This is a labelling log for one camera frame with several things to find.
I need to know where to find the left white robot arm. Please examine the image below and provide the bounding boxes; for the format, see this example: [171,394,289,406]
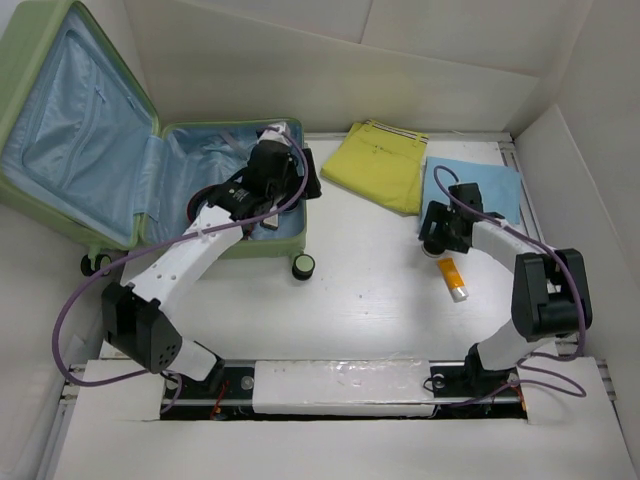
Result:
[101,131,308,397]

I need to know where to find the yellow shorts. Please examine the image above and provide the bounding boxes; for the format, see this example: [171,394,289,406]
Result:
[321,120,429,215]

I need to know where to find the white black rectangular box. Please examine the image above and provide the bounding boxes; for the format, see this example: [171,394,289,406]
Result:
[261,214,279,231]

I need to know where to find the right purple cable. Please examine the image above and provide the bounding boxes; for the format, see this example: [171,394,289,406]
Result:
[432,165,588,407]

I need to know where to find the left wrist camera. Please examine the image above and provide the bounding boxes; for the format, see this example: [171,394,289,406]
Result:
[258,121,291,147]

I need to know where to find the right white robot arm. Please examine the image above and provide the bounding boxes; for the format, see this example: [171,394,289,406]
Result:
[419,183,593,394]

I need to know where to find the purple cable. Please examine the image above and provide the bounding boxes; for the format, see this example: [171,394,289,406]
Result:
[52,125,307,414]
[432,165,588,407]

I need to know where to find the light blue cloth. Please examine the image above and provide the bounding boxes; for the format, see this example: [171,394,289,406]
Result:
[420,157,521,225]

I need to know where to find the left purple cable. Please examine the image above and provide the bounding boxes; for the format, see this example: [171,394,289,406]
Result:
[52,125,307,414]

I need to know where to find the white foam base cover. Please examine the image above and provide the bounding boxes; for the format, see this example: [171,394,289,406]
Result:
[252,360,435,417]

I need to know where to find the red black headphones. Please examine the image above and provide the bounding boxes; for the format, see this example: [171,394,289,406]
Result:
[186,185,218,224]

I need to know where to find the black metal base rail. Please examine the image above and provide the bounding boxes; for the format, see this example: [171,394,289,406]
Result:
[160,359,527,421]

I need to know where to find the orange white tube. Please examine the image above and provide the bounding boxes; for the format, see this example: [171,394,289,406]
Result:
[437,258,468,302]

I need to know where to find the green suitcase blue lining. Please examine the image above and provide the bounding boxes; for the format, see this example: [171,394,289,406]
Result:
[0,0,317,281]

